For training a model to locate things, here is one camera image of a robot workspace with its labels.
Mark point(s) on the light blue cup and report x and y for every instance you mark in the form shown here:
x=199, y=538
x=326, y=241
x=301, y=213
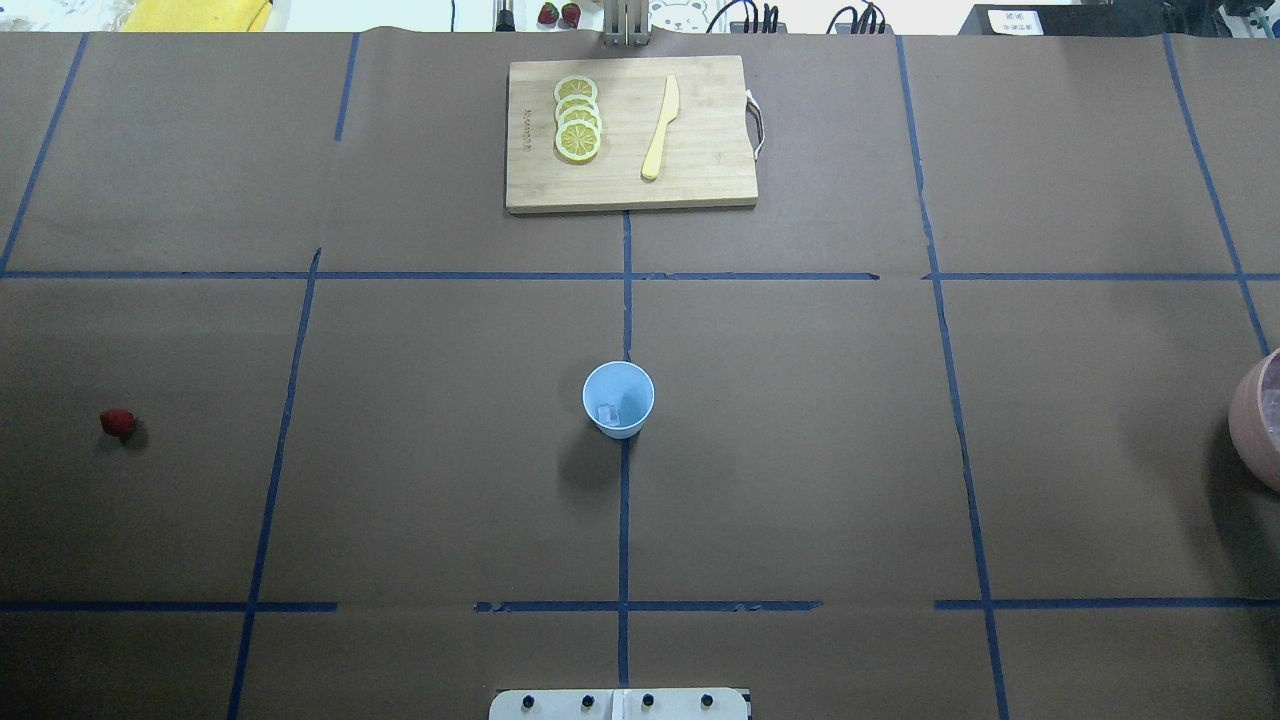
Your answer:
x=626, y=386

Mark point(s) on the pink bowl with ice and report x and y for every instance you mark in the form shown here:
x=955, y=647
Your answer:
x=1252, y=421

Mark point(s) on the wooden cutting board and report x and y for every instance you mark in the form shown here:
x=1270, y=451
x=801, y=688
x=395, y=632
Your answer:
x=710, y=161

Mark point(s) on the lemon slice four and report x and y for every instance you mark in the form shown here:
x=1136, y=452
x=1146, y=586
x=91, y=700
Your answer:
x=578, y=143

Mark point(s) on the yellow plastic knife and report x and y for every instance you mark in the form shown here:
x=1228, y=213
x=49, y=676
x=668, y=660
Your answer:
x=668, y=113

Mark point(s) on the lemon slice three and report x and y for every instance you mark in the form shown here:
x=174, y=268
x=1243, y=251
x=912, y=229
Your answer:
x=580, y=122

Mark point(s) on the lemon slice two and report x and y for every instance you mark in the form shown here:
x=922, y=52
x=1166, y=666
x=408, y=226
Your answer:
x=575, y=101

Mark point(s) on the lemon slice one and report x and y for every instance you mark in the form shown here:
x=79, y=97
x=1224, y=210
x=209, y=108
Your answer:
x=575, y=86

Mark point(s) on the white pillar with base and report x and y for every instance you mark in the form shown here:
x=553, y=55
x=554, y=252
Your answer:
x=623, y=703

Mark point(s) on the strawberry on tray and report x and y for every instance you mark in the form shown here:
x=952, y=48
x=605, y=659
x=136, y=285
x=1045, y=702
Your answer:
x=548, y=15
x=570, y=15

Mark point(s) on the red strawberry on table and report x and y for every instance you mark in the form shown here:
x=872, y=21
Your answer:
x=118, y=423

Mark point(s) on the yellow cloth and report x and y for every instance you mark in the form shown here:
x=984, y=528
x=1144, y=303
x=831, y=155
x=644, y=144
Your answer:
x=198, y=16

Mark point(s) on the aluminium frame post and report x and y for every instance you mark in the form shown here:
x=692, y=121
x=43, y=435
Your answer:
x=626, y=23

